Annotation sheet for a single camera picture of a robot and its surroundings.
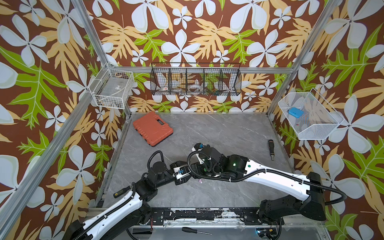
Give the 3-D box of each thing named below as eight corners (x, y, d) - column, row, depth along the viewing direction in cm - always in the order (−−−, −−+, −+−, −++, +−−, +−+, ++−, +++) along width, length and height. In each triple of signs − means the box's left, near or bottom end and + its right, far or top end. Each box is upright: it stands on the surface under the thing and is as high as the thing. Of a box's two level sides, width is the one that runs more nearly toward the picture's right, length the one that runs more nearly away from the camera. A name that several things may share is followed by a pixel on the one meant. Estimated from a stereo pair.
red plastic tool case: (133, 127, 113) (130, 123, 109) (153, 115, 121) (152, 110, 118) (153, 148, 101) (151, 144, 97) (174, 133, 110) (173, 128, 106)
